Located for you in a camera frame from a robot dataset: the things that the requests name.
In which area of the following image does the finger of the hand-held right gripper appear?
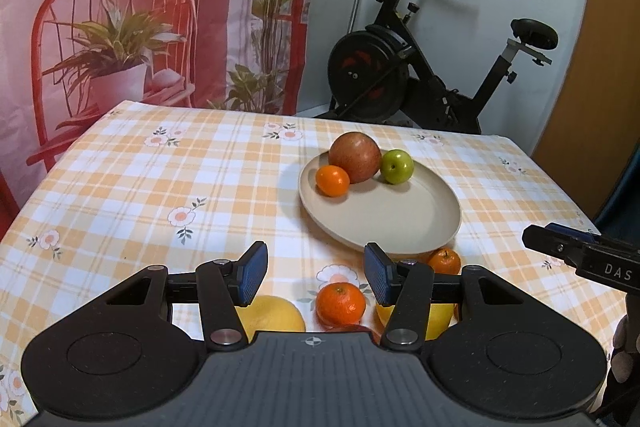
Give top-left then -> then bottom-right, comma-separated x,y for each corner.
521,223 -> 602,265

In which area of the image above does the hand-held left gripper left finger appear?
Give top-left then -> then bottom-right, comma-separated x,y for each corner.
92,241 -> 269,352

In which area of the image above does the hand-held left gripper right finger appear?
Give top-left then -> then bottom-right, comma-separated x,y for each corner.
364,242 -> 546,352

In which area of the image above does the orange mandarin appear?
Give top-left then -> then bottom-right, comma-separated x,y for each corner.
315,282 -> 367,327
315,165 -> 351,198
427,248 -> 462,276

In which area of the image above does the yellow lemon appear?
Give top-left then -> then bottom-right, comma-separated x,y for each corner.
235,295 -> 307,343

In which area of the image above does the beige plate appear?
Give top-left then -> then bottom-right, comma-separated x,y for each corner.
298,152 -> 462,254

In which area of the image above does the large round yellow citrus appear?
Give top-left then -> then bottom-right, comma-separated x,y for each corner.
376,302 -> 458,342

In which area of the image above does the green apple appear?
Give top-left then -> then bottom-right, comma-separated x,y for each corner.
380,149 -> 415,184

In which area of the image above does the dull reddish-brown apple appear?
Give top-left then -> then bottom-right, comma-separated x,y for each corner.
328,132 -> 383,184

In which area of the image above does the person's right hand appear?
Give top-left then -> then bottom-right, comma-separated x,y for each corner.
607,314 -> 640,388

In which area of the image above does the blue curtain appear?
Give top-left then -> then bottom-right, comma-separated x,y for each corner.
592,147 -> 640,238

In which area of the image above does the wooden door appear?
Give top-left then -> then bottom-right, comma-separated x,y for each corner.
530,0 -> 640,218

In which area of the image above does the black exercise bike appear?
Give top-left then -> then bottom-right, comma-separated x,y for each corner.
316,0 -> 560,136

